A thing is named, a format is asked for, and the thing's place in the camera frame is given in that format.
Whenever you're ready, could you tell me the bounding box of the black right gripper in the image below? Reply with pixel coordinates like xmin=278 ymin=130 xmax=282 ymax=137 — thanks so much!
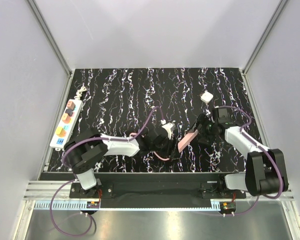
xmin=186 ymin=113 xmax=218 ymax=146

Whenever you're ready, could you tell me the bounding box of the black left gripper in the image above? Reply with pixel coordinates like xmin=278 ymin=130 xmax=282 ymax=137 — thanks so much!
xmin=150 ymin=136 xmax=180 ymax=160

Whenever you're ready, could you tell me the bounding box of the white square plug adapter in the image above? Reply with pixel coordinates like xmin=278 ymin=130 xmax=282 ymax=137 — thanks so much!
xmin=200 ymin=91 xmax=214 ymax=104

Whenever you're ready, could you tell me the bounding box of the white power strip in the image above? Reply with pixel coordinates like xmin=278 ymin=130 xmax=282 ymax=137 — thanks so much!
xmin=49 ymin=99 xmax=83 ymax=151

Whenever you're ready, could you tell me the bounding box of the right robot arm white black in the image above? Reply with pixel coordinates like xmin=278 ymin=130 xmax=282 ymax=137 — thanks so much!
xmin=183 ymin=114 xmax=289 ymax=199

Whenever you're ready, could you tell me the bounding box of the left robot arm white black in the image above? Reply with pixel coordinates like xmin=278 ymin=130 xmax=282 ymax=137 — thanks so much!
xmin=61 ymin=123 xmax=181 ymax=198

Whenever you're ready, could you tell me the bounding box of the pink plug on strip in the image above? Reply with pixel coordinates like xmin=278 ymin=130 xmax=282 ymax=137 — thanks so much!
xmin=66 ymin=100 xmax=75 ymax=109

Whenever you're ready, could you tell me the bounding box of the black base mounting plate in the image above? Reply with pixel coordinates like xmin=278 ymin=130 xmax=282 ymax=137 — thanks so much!
xmin=69 ymin=172 xmax=246 ymax=209

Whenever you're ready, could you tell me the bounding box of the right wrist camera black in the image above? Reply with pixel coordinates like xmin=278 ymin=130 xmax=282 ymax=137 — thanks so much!
xmin=212 ymin=107 xmax=232 ymax=124

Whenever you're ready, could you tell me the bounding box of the white coiled power strip cable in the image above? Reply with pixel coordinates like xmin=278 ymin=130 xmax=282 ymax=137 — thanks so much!
xmin=75 ymin=85 xmax=89 ymax=100

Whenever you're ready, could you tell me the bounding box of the right aluminium frame post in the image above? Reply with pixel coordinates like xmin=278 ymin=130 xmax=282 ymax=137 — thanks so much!
xmin=242 ymin=0 xmax=290 ymax=75

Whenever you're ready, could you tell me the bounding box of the aluminium frame post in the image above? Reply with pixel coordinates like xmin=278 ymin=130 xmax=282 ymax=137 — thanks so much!
xmin=27 ymin=0 xmax=75 ymax=78
xmin=242 ymin=0 xmax=290 ymax=75

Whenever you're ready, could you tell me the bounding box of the left aluminium frame post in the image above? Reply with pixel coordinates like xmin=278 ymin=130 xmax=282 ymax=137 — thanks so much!
xmin=27 ymin=0 xmax=75 ymax=78

